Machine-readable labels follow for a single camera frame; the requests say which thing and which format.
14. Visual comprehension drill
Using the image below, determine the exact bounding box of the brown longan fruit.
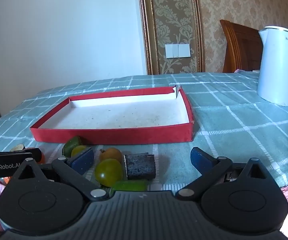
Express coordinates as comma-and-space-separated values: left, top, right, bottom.
100, 147, 122, 163

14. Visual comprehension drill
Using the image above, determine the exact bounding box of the red shallow cardboard box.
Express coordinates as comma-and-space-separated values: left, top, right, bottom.
30, 86, 194, 145

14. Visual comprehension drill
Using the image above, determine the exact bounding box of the green cucumber piece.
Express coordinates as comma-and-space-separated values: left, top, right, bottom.
62, 136, 82, 158
110, 180, 148, 192

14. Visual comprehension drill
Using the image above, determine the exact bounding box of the white electric kettle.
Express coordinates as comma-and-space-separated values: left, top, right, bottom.
257, 26, 288, 107

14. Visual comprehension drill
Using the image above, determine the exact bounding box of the gold ornate wall frame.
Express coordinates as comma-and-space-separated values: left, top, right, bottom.
139, 0, 205, 75

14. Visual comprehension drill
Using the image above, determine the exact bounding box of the orange tangerine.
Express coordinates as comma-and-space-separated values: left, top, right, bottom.
39, 153, 46, 164

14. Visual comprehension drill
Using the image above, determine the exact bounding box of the dark sugarcane piece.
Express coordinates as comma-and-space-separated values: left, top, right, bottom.
10, 144, 25, 152
124, 153, 156, 180

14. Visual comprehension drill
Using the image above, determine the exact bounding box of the white wall switch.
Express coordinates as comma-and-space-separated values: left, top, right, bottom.
165, 44, 191, 59

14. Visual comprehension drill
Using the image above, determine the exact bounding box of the wooden headboard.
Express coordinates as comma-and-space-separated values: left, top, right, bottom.
220, 20, 263, 73

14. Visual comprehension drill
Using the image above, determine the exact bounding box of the green round tomato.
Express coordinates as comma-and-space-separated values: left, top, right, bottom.
71, 145, 88, 157
95, 159, 123, 187

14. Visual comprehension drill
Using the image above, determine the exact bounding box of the green plaid bed sheet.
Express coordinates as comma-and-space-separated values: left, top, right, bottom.
0, 72, 288, 191

